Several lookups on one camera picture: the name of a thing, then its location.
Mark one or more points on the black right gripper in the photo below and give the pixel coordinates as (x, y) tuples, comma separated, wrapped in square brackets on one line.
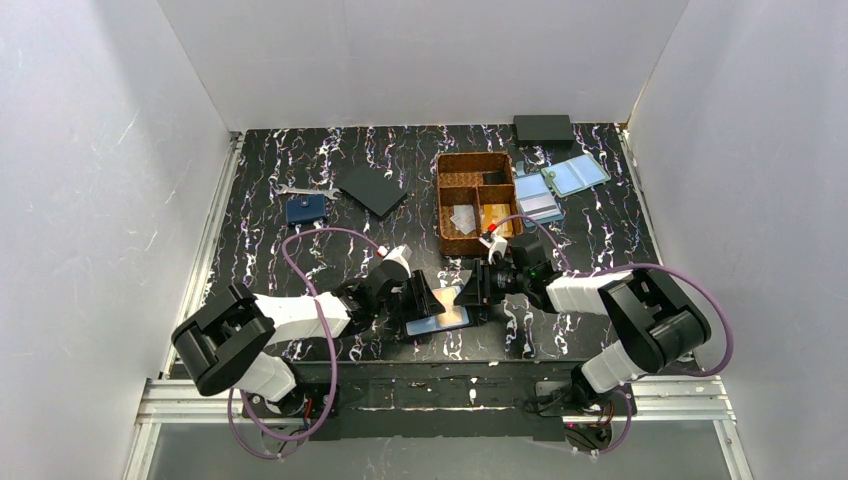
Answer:
[(481, 283)]

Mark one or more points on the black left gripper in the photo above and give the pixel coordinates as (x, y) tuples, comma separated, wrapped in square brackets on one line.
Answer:
[(410, 297)]

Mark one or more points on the black leather card holder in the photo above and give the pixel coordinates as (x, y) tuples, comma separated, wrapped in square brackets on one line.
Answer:
[(458, 318)]

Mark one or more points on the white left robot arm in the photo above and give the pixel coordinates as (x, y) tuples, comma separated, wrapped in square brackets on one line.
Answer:
[(222, 345)]

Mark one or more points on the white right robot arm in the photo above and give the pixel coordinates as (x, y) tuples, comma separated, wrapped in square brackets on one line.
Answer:
[(655, 321)]

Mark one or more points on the silver card in basket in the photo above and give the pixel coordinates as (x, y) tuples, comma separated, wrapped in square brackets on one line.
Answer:
[(465, 218)]

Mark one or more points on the light blue card sleeve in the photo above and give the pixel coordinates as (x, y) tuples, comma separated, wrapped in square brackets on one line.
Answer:
[(536, 200)]

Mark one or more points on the light green card sleeve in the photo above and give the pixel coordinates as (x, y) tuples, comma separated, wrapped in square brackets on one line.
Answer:
[(574, 175)]

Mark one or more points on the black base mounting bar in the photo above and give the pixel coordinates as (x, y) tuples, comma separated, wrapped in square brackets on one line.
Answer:
[(507, 398)]

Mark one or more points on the brown woven divided basket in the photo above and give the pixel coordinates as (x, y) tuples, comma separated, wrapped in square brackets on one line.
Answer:
[(474, 178)]

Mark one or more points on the black flat square pad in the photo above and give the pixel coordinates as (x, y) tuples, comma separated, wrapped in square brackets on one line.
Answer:
[(372, 190)]

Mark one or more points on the silver metal wrench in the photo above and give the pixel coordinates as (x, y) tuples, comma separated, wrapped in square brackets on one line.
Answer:
[(331, 194)]

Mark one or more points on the navy blue small wallet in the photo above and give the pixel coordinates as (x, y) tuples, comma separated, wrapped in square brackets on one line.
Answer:
[(305, 209)]

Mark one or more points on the black rectangular box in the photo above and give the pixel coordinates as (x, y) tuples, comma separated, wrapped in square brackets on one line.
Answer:
[(544, 130)]

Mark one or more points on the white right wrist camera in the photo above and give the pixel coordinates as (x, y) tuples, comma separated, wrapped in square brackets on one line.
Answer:
[(495, 244)]

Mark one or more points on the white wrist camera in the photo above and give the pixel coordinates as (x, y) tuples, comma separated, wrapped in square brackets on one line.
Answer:
[(495, 244), (396, 260)]

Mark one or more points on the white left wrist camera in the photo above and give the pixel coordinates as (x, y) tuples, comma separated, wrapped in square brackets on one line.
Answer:
[(396, 260)]

